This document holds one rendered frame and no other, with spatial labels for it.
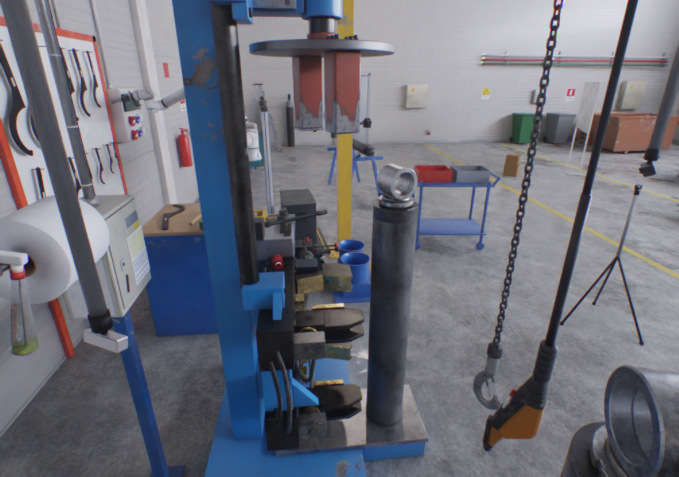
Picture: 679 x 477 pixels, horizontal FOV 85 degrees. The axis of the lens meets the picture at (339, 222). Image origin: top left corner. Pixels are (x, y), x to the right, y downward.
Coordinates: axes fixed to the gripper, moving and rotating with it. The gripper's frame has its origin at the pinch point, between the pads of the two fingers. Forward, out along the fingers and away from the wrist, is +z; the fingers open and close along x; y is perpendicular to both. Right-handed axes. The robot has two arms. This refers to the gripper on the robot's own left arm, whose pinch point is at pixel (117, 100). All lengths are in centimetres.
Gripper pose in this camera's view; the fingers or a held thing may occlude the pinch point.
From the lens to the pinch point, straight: 407.7
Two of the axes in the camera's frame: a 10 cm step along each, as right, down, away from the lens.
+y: -2.2, -8.7, -4.5
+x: 0.7, 4.5, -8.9
